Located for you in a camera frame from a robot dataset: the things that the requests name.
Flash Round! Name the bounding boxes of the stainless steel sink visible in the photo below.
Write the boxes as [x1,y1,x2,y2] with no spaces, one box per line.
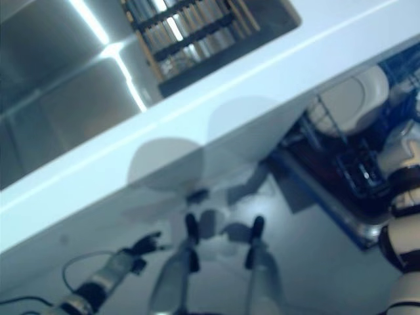
[0,0,303,191]

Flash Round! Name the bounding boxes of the white glossy base cabinet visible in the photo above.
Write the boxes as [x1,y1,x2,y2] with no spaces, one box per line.
[0,98,316,315]

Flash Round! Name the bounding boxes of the white robot right leg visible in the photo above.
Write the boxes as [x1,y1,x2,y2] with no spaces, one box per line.
[244,242,284,315]

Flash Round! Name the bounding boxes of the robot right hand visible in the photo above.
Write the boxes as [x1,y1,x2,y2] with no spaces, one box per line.
[388,85,420,127]

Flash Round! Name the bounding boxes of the black wire dishwasher rack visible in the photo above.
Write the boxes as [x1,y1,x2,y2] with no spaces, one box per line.
[282,55,420,198]

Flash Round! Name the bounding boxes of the dark robot foot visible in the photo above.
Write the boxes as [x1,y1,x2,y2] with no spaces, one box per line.
[251,215,265,245]
[184,213,200,245]

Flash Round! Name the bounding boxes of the black sink drying rack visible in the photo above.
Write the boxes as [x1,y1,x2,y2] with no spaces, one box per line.
[121,0,263,98]

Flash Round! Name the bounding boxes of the dark robot left foot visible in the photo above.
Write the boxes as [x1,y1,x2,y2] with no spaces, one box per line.
[184,213,200,245]

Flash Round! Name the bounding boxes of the dark robot right foot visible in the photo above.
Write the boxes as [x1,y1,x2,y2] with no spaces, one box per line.
[251,215,265,245]

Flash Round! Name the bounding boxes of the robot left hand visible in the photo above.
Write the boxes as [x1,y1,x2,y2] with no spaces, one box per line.
[123,231,163,260]

